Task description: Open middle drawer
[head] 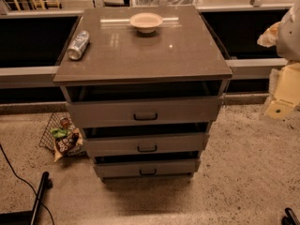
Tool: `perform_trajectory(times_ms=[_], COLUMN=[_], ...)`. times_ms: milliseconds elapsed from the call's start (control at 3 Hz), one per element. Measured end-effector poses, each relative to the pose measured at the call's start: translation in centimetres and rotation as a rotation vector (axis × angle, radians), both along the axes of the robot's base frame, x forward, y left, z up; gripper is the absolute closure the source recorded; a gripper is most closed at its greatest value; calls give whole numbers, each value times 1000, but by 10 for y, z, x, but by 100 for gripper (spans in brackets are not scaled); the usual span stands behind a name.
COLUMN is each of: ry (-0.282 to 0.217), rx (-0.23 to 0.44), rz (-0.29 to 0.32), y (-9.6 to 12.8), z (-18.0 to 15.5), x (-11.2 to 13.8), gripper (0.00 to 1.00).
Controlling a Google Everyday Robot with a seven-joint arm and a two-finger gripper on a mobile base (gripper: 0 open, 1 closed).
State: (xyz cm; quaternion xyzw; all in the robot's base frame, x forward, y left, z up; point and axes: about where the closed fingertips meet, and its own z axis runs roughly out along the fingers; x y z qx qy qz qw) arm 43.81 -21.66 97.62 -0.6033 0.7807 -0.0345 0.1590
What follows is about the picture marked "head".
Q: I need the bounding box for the black stand base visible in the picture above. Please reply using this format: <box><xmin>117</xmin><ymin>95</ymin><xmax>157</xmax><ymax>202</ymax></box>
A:
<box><xmin>0</xmin><ymin>172</ymin><xmax>51</xmax><ymax>225</ymax></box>

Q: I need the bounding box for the grey drawer cabinet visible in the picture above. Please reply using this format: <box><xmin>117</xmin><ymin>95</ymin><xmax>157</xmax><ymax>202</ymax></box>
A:
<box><xmin>54</xmin><ymin>7</ymin><xmax>233</xmax><ymax>166</ymax></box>

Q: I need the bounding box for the grey drawer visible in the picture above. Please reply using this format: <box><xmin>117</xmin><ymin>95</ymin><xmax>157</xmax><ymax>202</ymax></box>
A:
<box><xmin>83</xmin><ymin>132</ymin><xmax>209</xmax><ymax>157</ymax></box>
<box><xmin>67</xmin><ymin>97</ymin><xmax>222</xmax><ymax>128</ymax></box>
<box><xmin>94</xmin><ymin>158</ymin><xmax>201</xmax><ymax>179</ymax></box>

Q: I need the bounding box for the black object bottom right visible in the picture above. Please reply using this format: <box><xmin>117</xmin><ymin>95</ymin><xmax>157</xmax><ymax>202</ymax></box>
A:
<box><xmin>281</xmin><ymin>207</ymin><xmax>300</xmax><ymax>225</ymax></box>

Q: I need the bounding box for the black wire basket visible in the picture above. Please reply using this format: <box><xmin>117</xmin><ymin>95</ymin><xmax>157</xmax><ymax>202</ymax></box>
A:
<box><xmin>38</xmin><ymin>112</ymin><xmax>72</xmax><ymax>153</ymax></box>

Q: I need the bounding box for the white mesh bin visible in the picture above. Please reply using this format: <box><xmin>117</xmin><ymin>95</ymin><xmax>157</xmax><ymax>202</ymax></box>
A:
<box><xmin>130</xmin><ymin>0</ymin><xmax>203</xmax><ymax>7</ymax></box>

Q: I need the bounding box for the beige bowl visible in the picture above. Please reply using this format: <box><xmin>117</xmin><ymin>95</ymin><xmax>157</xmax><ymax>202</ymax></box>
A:
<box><xmin>129</xmin><ymin>13</ymin><xmax>163</xmax><ymax>34</ymax></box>

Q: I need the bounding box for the black cable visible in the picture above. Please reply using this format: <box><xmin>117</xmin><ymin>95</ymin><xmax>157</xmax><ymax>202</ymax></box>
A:
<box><xmin>0</xmin><ymin>143</ymin><xmax>56</xmax><ymax>225</ymax></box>

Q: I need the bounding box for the brown chip bag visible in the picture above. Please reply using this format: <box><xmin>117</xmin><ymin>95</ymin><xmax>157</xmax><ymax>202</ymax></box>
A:
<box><xmin>53</xmin><ymin>128</ymin><xmax>84</xmax><ymax>161</ymax></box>

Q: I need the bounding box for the silver soda can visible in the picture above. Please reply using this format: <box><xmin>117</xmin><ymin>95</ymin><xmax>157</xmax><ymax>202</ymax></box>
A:
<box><xmin>67</xmin><ymin>30</ymin><xmax>90</xmax><ymax>60</ymax></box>

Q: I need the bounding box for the grey metal railing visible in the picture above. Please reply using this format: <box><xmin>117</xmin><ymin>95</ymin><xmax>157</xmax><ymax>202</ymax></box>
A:
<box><xmin>0</xmin><ymin>58</ymin><xmax>287</xmax><ymax>89</ymax></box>

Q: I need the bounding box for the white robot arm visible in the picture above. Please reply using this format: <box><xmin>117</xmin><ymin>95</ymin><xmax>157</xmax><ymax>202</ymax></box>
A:
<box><xmin>257</xmin><ymin>1</ymin><xmax>300</xmax><ymax>120</ymax></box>

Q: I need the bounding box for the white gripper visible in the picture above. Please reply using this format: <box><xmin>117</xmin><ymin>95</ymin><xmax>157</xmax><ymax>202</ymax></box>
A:
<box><xmin>261</xmin><ymin>63</ymin><xmax>300</xmax><ymax>120</ymax></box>

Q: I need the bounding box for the small brown jar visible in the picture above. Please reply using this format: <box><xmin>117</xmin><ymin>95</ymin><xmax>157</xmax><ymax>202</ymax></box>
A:
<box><xmin>60</xmin><ymin>117</ymin><xmax>69</xmax><ymax>128</ymax></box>

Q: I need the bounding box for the green snack packet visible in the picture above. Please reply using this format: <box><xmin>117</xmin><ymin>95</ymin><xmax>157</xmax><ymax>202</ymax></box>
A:
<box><xmin>50</xmin><ymin>127</ymin><xmax>69</xmax><ymax>139</ymax></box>

